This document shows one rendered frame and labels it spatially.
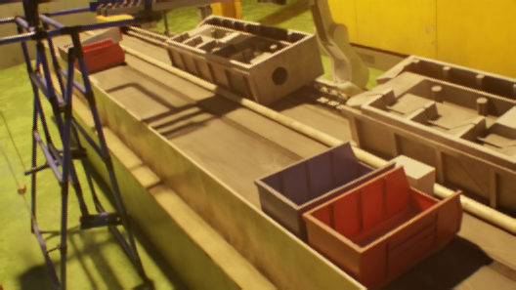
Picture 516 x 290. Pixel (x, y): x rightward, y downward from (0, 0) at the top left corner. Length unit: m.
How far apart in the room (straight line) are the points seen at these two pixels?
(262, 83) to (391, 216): 1.00
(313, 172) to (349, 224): 0.22
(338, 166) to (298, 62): 0.86
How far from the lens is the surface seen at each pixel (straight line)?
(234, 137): 1.91
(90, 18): 8.49
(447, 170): 1.43
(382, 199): 1.28
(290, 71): 2.19
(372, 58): 5.01
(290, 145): 1.79
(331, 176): 1.43
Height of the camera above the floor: 1.52
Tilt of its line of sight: 24 degrees down
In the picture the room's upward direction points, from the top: 8 degrees counter-clockwise
